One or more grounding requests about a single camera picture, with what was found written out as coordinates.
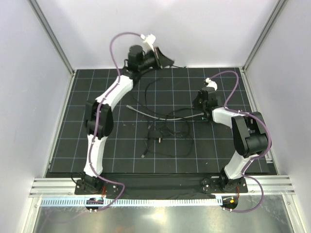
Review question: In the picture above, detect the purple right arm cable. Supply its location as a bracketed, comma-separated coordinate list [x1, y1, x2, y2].
[211, 71, 272, 213]

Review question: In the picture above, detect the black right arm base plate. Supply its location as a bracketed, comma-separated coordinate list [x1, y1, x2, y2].
[201, 177, 248, 194]

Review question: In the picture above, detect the aluminium frame rail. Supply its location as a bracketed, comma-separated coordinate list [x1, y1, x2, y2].
[29, 175, 294, 199]

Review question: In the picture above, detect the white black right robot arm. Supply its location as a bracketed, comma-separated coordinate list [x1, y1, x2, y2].
[192, 78, 272, 192]

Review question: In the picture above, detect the black network switch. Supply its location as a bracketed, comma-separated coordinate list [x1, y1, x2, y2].
[192, 92, 208, 112]

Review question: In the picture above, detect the thin black power cord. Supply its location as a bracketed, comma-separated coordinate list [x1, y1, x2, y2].
[145, 118, 195, 157]

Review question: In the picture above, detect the grey ethernet cable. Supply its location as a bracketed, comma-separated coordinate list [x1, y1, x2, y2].
[126, 104, 205, 121]

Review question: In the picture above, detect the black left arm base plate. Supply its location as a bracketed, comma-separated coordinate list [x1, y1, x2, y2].
[74, 175, 120, 195]

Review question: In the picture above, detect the white slotted cable duct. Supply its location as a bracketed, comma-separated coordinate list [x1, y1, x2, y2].
[40, 196, 223, 208]

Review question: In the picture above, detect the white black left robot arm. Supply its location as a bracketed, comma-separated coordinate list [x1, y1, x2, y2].
[77, 45, 174, 194]

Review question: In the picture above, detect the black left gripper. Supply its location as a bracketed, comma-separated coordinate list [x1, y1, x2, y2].
[138, 47, 173, 72]

